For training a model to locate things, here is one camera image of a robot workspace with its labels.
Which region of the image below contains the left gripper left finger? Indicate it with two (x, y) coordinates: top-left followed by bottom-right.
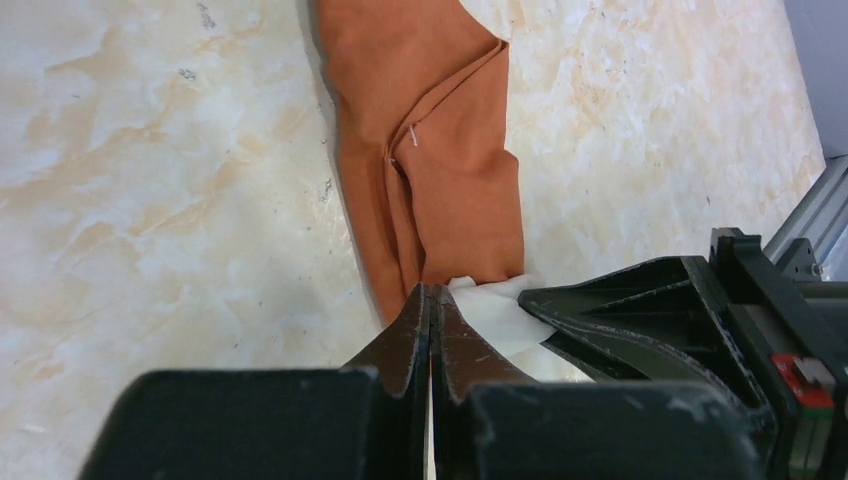
(346, 284), (432, 479)

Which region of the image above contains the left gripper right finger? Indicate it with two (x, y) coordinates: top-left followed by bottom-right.
(431, 285), (536, 479)

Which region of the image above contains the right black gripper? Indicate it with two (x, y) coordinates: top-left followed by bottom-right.
(518, 228), (847, 479)

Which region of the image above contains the orange underwear white waistband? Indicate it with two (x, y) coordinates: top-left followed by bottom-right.
(312, 1), (585, 382)

